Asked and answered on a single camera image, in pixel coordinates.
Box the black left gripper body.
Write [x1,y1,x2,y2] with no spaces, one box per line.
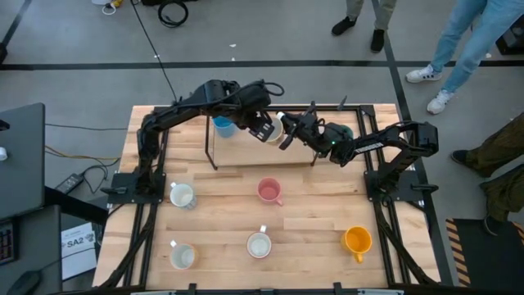
[241,104,276,143]

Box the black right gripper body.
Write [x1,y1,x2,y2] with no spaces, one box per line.
[279,112,328,153]

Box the orange leaf pattern mug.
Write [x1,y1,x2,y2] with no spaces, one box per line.
[264,111,287,147]

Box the pink mug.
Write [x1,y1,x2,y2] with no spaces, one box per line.
[257,176,285,207]

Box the blue tile pattern mug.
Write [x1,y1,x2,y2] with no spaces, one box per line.
[169,182,197,211]

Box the yellow mug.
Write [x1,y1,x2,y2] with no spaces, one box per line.
[341,225,373,264]

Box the grey diamond pattern mug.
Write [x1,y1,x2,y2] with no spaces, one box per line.
[246,224,273,260]

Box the tan patterned mug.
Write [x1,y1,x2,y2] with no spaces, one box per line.
[169,240,198,271]

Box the person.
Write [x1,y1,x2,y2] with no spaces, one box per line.
[449,114,524,237]
[330,0,398,53]
[404,0,524,116]

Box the black power adapter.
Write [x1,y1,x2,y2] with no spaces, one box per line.
[55,173,85,194]

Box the black mat with hazard stripes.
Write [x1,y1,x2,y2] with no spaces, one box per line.
[445,218,524,288]

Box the white printed paper sheet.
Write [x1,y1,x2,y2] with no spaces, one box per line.
[61,221,98,281]

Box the grey laptop lid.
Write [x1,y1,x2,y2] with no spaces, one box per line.
[0,102,46,220]

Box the dark keyboard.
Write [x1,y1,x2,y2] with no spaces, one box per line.
[0,220,18,266]

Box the black computer mouse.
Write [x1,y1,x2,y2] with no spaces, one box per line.
[6,270,42,295]

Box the wooden shelf with black frame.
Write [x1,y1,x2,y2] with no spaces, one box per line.
[204,100,323,171]

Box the black aluminium table frame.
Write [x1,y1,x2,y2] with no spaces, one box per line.
[97,92,443,295]

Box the coiled black cable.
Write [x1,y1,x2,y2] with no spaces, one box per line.
[157,0,190,29]

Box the long black floor cable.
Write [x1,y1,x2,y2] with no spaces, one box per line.
[129,0,182,104]

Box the thin black cable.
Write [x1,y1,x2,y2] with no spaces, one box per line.
[44,122,129,132]

